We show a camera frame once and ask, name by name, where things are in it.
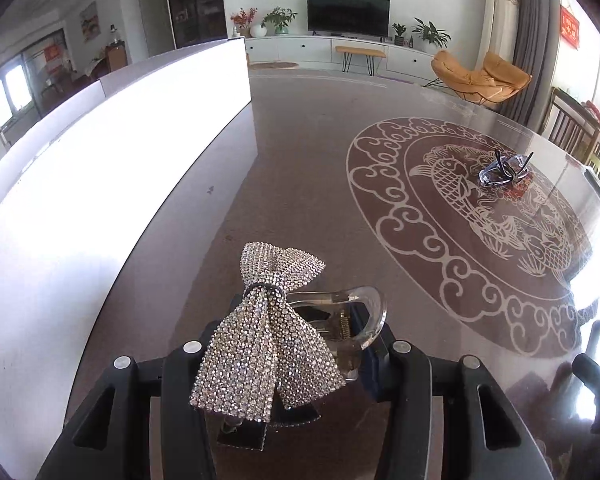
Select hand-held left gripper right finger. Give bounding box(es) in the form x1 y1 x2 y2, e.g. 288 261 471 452
364 338 556 480

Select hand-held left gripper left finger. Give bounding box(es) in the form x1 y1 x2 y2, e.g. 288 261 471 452
36 337 218 480

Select rhinestone bow hair clip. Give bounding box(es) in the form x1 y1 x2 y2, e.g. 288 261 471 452
190 241 388 450

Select dark wooden desktop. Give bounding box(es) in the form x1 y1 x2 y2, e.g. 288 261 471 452
62 67 600 480

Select black-armed eyeglasses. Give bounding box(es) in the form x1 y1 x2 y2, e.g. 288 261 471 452
478 149 537 190

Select wooden chair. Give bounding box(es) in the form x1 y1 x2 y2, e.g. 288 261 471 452
547 87 600 161

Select orange lounge chair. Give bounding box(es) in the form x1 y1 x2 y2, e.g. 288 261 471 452
425 50 532 106

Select grey curtain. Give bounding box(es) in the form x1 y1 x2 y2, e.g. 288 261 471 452
502 0 563 133

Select red window decoration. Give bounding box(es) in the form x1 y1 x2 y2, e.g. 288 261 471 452
560 4 581 51

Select covered standing air conditioner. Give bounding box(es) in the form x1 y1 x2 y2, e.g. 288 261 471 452
477 0 522 68

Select wooden cabinet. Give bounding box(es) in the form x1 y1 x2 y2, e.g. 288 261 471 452
105 42 128 73

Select wooden bench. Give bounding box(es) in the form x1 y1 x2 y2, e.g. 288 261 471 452
335 46 387 76

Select white television cabinet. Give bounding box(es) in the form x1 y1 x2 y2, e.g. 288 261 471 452
244 35 438 78

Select large leafy potted plant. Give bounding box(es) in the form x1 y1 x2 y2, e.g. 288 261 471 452
411 17 452 51

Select red flower bouquet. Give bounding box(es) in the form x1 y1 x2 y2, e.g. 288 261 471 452
230 7 258 38

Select green potted plant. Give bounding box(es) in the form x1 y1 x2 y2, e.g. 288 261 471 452
261 6 298 36

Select dark glass display cabinet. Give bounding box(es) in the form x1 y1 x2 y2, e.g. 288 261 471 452
164 0 228 50

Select flat screen television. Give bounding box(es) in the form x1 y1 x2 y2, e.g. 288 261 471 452
306 0 392 38

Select wall painting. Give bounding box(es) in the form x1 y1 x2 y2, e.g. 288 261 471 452
80 1 99 43

